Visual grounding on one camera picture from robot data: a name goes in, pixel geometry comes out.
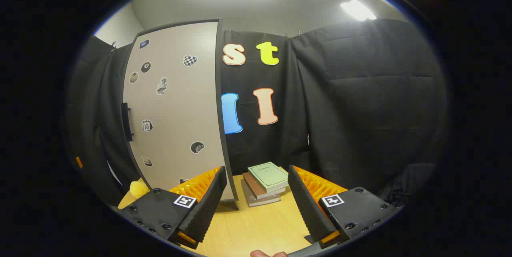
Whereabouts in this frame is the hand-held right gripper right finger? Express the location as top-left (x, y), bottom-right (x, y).
top-left (287, 165), bottom-right (400, 249)

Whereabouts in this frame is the black door handle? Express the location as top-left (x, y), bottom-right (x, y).
top-left (121, 103), bottom-right (134, 142)

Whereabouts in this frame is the grey book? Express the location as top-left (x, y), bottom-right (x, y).
top-left (240, 179), bottom-right (281, 208)

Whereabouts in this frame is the pale yellow round bun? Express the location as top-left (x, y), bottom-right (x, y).
top-left (129, 180), bottom-right (150, 199)

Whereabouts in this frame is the brown book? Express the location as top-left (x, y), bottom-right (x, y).
top-left (242, 172), bottom-right (286, 200)

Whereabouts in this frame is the small ceiling light panel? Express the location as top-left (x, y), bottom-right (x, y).
top-left (340, 0), bottom-right (377, 22)

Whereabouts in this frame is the black backdrop cloth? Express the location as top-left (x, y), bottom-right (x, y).
top-left (66, 19), bottom-right (448, 209)

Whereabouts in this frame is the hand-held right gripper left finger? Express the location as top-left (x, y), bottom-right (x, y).
top-left (116, 166), bottom-right (228, 249)

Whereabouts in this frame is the grey cabinet door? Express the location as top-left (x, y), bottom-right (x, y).
top-left (121, 19), bottom-right (236, 202)

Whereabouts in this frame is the green book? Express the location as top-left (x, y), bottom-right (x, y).
top-left (247, 161), bottom-right (289, 193)

